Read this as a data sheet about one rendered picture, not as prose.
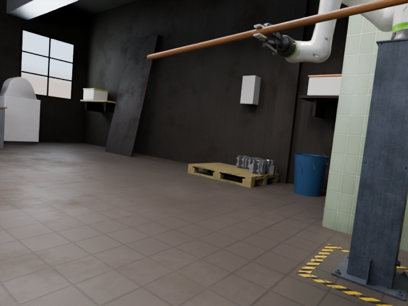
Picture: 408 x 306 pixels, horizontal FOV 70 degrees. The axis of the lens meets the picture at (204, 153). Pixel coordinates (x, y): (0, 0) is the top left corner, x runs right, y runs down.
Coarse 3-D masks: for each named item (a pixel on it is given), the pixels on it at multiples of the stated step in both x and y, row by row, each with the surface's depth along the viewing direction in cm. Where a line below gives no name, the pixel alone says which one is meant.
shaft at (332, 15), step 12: (384, 0) 94; (396, 0) 92; (336, 12) 103; (348, 12) 101; (360, 12) 99; (276, 24) 120; (288, 24) 116; (300, 24) 113; (228, 36) 136; (240, 36) 131; (252, 36) 128; (180, 48) 157; (192, 48) 151
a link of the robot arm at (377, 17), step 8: (344, 0) 156; (352, 0) 154; (360, 0) 153; (368, 0) 153; (376, 0) 153; (384, 8) 152; (368, 16) 157; (376, 16) 155; (384, 16) 152; (376, 24) 158; (384, 24) 155
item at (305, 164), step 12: (300, 156) 352; (312, 156) 342; (324, 156) 344; (300, 168) 350; (312, 168) 344; (324, 168) 348; (300, 180) 354; (312, 180) 347; (300, 192) 355; (312, 192) 349
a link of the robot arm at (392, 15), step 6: (396, 6) 142; (402, 6) 139; (390, 12) 147; (396, 12) 142; (402, 12) 139; (390, 18) 149; (396, 18) 142; (402, 18) 139; (396, 24) 141; (402, 24) 139
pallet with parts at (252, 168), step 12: (240, 156) 444; (192, 168) 436; (204, 168) 421; (216, 168) 418; (228, 168) 431; (240, 168) 444; (252, 168) 405; (264, 168) 397; (276, 168) 419; (228, 180) 396; (252, 180) 370; (264, 180) 394; (276, 180) 421
